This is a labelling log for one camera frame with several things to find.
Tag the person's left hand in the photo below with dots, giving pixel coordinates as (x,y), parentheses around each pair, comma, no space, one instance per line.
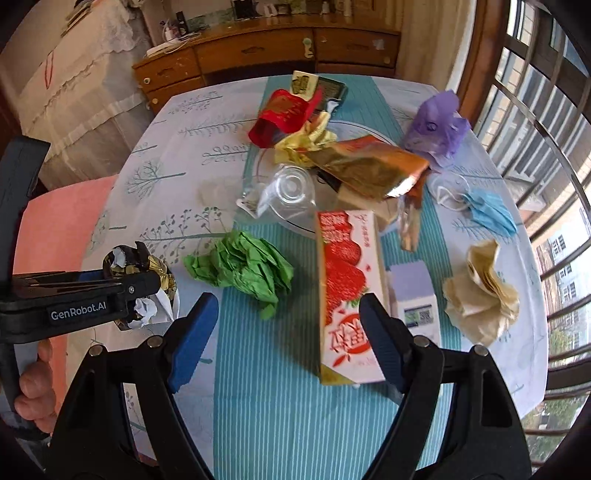
(37,401)

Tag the crumpled yellow wrapper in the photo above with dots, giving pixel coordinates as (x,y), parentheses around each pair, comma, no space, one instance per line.
(313,136)

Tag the white lace cloth cover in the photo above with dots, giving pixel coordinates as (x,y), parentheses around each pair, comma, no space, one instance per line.
(75,88)

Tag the wooden dresser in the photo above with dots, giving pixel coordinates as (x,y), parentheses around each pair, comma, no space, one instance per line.
(330,44)

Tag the blue face mask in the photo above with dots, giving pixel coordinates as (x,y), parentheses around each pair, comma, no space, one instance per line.
(486,209)

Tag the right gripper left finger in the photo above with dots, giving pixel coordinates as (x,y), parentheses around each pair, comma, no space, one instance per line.
(187,338)

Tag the teal patterned tablecloth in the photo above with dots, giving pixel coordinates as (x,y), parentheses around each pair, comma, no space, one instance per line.
(255,407)

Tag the metal window grille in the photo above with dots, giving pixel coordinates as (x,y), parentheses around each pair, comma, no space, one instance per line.
(535,125)

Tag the pink bed sheet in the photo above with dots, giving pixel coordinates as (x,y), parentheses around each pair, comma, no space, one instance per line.
(53,236)

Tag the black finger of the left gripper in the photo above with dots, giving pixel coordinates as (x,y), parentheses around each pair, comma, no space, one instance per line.
(143,283)

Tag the small purple white box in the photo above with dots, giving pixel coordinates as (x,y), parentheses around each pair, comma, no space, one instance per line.
(413,299)

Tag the red paper envelope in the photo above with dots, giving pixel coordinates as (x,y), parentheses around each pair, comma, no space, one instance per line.
(285,113)

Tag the strawberry milk carton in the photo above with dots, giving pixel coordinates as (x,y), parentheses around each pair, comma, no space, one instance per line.
(350,265)

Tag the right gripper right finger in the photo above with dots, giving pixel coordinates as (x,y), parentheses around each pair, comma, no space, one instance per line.
(382,329)

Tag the purple plastic bag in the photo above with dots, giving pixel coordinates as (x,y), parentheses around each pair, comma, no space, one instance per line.
(437,131)

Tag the orange gold foil bag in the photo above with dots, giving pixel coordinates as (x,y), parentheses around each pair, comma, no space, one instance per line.
(370,167)

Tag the crumpled green paper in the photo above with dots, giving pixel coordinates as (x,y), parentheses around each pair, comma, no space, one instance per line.
(251,265)

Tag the clear plastic cup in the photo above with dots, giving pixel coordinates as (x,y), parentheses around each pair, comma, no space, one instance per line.
(290,192)

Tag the gold white wrapper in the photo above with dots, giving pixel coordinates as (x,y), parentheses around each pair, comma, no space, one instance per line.
(142,310)

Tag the clear narrow plastic wrapper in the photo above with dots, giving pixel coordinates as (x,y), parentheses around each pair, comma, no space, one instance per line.
(410,223)

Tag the beige paper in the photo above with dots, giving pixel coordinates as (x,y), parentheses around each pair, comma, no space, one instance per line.
(478,302)

